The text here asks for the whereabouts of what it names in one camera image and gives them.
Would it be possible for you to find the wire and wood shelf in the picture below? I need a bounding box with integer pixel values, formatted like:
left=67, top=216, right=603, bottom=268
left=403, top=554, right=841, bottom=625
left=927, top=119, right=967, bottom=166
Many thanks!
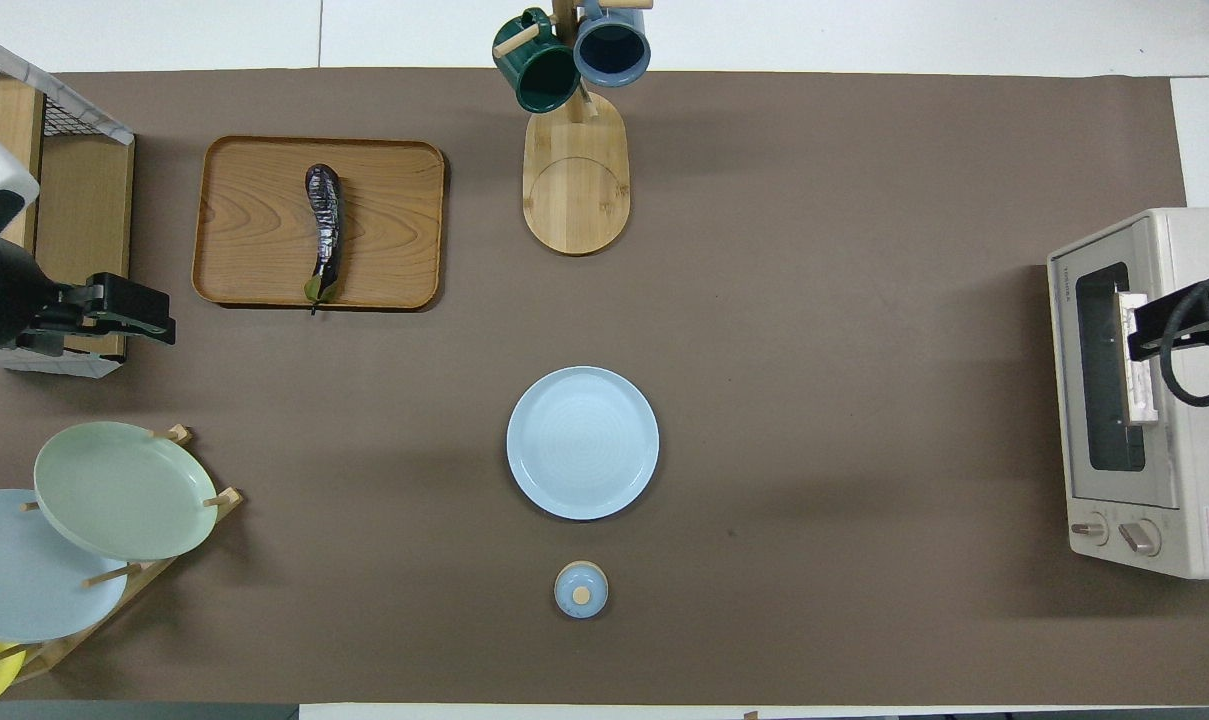
left=0, top=25, right=135, bottom=379

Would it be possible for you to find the beige toaster oven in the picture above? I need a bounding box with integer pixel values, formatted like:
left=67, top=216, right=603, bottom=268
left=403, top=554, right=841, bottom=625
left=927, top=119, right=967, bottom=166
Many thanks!
left=1047, top=207, right=1209, bottom=580

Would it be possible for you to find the dark green mug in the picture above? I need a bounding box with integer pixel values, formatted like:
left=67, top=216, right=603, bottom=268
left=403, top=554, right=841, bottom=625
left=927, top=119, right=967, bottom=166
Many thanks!
left=492, top=8, right=582, bottom=114

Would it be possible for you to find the rectangular wooden tray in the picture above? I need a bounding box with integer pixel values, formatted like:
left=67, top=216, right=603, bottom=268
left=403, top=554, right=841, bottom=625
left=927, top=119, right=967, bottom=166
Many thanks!
left=191, top=135, right=447, bottom=312

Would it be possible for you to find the pale blue racked plate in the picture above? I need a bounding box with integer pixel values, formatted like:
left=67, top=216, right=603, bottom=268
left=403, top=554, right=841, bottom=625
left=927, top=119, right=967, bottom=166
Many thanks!
left=0, top=488, right=130, bottom=644

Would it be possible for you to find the wooden plate rack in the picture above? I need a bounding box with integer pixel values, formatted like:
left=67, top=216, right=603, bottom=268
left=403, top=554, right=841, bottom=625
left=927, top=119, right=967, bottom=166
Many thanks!
left=0, top=424, right=245, bottom=686

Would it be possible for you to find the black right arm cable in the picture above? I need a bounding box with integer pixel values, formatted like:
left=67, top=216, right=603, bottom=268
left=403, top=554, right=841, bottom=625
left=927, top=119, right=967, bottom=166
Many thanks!
left=1157, top=263, right=1209, bottom=408

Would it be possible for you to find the grey patterned cloth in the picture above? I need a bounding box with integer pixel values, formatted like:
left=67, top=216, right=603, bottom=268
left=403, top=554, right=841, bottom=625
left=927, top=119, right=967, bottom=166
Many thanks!
left=0, top=25, right=133, bottom=146

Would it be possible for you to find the brown table mat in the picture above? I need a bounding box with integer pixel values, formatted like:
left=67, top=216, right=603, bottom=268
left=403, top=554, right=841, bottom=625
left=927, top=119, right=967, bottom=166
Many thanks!
left=0, top=68, right=1209, bottom=706

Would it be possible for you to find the blue mug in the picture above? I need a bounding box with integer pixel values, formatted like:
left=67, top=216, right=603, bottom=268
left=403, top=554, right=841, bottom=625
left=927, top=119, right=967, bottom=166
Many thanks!
left=572, top=0, right=653, bottom=88

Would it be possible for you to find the dark purple eggplant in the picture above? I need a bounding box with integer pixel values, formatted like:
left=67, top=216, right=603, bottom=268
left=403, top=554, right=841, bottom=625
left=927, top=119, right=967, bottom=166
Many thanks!
left=303, top=163, right=346, bottom=316

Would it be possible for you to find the wooden mug tree stand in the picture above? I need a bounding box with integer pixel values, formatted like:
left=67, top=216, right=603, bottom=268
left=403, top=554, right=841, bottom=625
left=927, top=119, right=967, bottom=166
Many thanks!
left=492, top=0, right=655, bottom=257

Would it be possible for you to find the pale green plate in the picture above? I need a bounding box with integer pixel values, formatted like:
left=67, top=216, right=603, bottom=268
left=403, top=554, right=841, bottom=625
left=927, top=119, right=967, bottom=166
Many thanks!
left=33, top=421, right=219, bottom=562

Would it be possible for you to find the light blue round plate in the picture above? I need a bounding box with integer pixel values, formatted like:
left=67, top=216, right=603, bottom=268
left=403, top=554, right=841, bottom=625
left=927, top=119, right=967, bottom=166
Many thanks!
left=506, top=366, right=660, bottom=521

